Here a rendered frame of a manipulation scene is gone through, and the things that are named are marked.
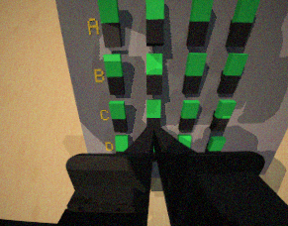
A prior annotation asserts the grey switch panel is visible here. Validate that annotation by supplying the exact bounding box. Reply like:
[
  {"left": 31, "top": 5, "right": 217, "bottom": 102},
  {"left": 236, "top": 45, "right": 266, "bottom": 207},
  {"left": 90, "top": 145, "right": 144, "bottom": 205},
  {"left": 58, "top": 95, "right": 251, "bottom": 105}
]
[{"left": 55, "top": 0, "right": 288, "bottom": 175}]

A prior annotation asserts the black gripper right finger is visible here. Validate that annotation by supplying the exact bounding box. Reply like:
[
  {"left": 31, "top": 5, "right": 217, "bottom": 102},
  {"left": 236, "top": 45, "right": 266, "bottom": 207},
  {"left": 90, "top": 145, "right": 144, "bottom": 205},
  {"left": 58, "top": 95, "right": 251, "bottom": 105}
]
[{"left": 153, "top": 124, "right": 265, "bottom": 226}]

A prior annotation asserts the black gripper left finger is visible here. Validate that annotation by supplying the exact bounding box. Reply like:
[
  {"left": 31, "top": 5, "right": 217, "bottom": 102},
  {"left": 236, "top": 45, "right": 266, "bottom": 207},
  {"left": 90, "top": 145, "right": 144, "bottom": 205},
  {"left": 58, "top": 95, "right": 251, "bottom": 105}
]
[{"left": 66, "top": 125, "right": 154, "bottom": 226}]

